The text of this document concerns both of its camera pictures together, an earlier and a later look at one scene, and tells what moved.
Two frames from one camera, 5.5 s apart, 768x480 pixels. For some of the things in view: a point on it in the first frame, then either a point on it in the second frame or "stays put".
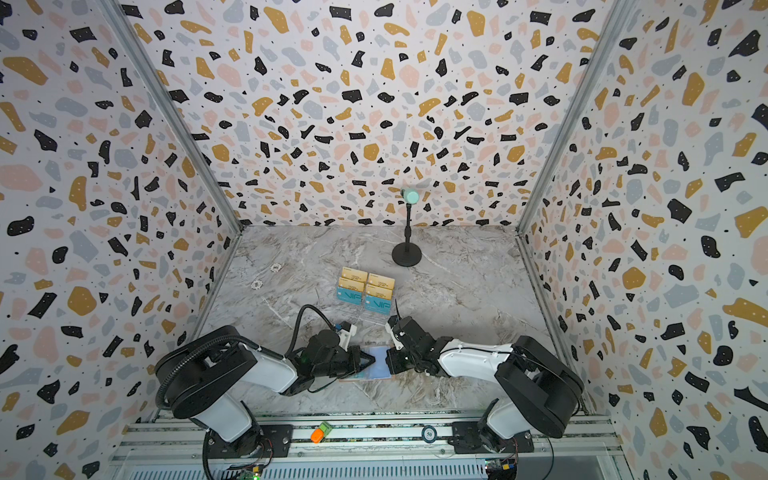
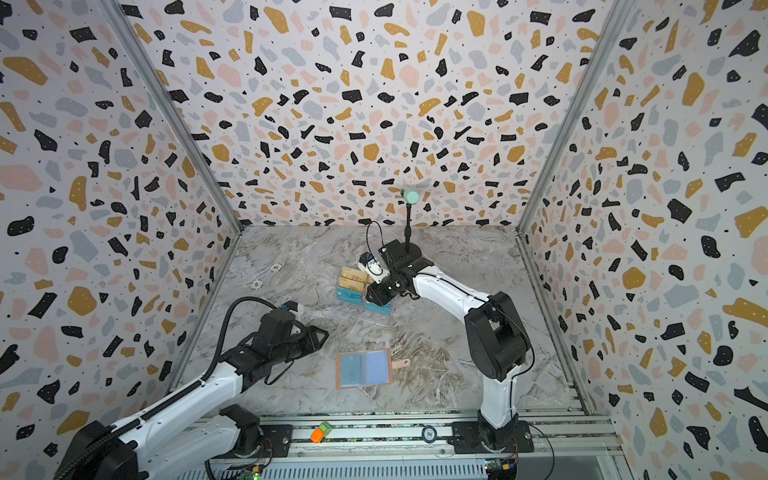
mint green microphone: [410, 195] stays put
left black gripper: [356, 355] to [314, 344]
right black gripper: [398, 353] to [381, 292]
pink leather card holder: [378, 371] stays put
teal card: [378, 304] stays put
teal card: [349, 295] stays put
